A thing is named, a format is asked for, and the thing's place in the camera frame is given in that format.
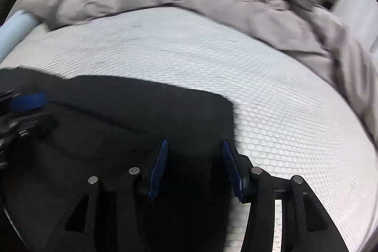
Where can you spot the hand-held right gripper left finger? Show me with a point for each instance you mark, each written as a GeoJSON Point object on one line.
{"type": "Point", "coordinates": [158, 172]}

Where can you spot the light blue pillow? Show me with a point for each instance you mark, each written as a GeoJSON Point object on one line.
{"type": "Point", "coordinates": [16, 30]}

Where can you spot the white curtain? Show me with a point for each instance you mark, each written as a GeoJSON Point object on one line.
{"type": "Point", "coordinates": [357, 4]}

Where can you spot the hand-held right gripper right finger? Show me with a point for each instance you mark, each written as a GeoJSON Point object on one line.
{"type": "Point", "coordinates": [234, 172]}

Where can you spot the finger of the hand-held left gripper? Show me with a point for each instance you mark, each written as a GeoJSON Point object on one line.
{"type": "Point", "coordinates": [28, 101]}
{"type": "Point", "coordinates": [35, 123]}

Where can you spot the black pants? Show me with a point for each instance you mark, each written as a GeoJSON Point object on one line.
{"type": "Point", "coordinates": [118, 113]}

